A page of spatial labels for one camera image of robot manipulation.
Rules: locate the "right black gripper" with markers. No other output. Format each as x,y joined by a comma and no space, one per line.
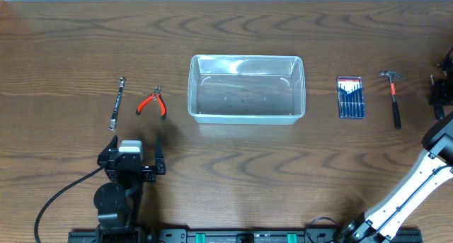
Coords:
444,91

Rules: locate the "clear plastic container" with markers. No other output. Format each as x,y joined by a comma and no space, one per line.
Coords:
246,89

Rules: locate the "orange handled pliers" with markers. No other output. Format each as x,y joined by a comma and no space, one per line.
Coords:
156,94

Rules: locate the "silver black wrench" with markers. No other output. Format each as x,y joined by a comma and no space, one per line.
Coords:
113,119

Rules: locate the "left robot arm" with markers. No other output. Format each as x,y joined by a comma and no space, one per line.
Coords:
118,200

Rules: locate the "small claw hammer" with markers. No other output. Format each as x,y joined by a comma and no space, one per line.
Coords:
391,75

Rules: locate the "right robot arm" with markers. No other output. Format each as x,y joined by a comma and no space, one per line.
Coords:
432,168

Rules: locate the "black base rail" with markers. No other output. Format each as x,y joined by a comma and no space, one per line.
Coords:
210,236

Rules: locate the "precision screwdriver set case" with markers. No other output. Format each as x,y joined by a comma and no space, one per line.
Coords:
351,103

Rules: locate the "black yellow screwdriver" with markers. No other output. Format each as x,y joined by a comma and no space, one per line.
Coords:
439,112

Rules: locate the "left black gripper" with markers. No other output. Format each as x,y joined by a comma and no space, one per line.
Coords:
132,166

